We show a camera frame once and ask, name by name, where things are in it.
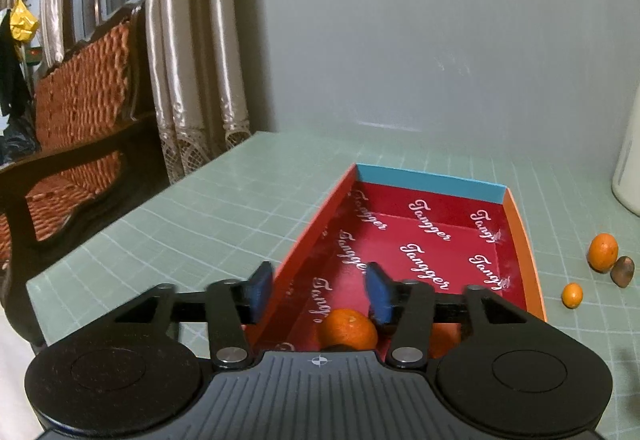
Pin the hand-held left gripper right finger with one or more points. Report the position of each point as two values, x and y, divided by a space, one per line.
378 292

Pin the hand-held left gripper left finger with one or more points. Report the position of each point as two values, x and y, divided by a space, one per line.
260 292

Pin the red cardboard box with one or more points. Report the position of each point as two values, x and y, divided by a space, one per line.
395 240

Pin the small orange kumquat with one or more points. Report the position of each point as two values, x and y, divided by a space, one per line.
572 295

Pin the large orange mandarin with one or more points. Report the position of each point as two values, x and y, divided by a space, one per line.
602 252

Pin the brown chestnut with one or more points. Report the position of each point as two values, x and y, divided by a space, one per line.
623 271

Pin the green cutting mat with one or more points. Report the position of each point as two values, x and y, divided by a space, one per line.
250 200

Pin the wooden bench orange woven cushion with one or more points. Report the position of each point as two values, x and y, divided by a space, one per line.
75 95

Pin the white thermos jug blue lid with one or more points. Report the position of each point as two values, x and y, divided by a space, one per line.
629 180

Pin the black plastic bag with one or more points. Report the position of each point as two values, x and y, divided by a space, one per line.
15 143

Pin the black hanging clothing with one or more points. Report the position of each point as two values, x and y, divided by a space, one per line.
10 70

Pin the yellow bag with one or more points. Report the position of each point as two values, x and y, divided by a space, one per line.
24 23

